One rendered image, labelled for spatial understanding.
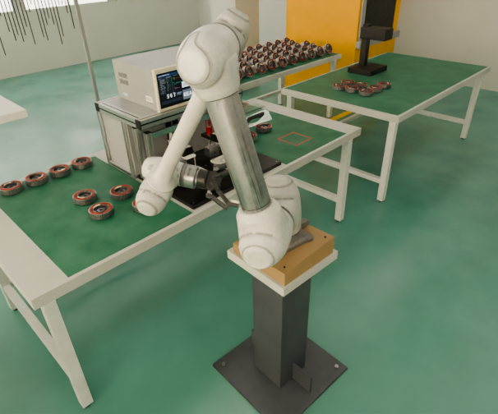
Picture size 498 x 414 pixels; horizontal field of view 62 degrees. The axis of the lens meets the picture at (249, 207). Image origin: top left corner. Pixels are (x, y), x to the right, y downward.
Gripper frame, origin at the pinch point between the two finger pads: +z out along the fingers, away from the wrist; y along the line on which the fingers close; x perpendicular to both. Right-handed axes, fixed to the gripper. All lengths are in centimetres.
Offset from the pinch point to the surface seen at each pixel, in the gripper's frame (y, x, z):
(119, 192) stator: 3, 48, -65
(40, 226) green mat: -24, 36, -91
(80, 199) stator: -5, 43, -81
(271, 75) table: 196, 184, -14
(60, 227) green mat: -23, 35, -81
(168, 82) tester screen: 56, 24, -52
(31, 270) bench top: -46, 17, -77
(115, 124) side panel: 39, 45, -79
